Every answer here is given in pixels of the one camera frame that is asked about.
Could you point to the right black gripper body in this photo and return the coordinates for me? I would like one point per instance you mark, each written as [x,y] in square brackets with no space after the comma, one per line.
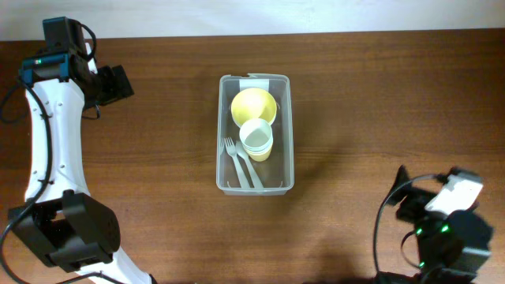
[427,221]

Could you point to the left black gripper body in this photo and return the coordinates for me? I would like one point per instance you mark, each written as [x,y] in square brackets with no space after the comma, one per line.
[107,87]

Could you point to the short white plastic spoon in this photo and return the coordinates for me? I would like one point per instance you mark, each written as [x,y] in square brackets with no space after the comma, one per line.
[232,152]

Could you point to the long white plastic spoon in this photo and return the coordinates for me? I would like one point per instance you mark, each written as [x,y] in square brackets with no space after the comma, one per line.
[252,173]

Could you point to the yellow plastic cup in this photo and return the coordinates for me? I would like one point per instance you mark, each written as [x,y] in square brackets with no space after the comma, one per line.
[259,156]

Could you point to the yellow plastic bowl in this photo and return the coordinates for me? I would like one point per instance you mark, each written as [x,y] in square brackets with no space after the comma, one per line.
[253,103]

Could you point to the cream plastic cup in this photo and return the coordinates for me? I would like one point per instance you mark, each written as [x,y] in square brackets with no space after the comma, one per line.
[256,133]

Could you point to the green plastic cup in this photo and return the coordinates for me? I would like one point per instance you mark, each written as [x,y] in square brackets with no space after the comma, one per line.
[257,151]

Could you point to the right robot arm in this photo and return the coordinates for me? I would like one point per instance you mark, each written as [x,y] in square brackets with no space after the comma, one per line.
[452,240]

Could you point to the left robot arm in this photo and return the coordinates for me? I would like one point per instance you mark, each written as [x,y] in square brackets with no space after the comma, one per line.
[60,222]

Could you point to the clear plastic storage container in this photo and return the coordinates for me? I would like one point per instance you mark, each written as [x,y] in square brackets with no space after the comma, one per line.
[277,172]

